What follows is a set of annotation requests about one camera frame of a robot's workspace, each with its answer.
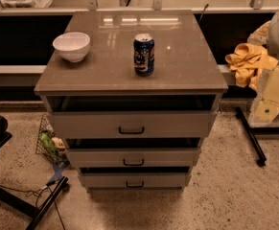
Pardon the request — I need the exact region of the grey bottom drawer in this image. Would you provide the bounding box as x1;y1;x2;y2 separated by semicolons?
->
79;167;191;190

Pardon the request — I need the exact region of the grey drawer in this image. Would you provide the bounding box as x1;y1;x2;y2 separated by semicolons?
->
79;167;191;190
49;95;216;139
66;138;200;168

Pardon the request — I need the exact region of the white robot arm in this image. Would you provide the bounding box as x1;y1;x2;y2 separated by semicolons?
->
251;10;279;123

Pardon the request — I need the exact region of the grey top drawer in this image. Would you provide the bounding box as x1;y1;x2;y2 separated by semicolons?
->
49;95;216;139

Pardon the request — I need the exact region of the grey drawer cabinet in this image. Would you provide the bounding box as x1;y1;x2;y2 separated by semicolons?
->
34;10;229;194

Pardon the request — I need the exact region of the grey middle drawer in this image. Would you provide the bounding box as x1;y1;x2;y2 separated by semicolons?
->
66;138;200;168

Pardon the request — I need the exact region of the blue soda can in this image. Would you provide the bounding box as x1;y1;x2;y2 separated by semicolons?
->
133;34;154;76

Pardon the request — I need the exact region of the white ceramic bowl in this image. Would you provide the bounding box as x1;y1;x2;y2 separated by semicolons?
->
53;32;90;62

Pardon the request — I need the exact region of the black stand leg right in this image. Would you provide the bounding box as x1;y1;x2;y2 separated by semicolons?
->
235;107;279;167

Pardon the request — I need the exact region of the black stand leg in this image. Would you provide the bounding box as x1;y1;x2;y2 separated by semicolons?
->
0;176;68;230
235;107;279;167

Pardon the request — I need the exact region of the yellow cloth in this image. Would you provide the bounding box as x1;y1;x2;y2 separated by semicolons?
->
224;20;279;92

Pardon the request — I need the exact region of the black stand leg left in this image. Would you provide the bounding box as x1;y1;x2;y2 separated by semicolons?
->
0;176;68;230

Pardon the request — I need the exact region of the wire basket with items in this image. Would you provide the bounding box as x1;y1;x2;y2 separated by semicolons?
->
35;115;67;164

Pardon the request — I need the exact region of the black floor cable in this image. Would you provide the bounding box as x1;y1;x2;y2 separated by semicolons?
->
0;172;66;230

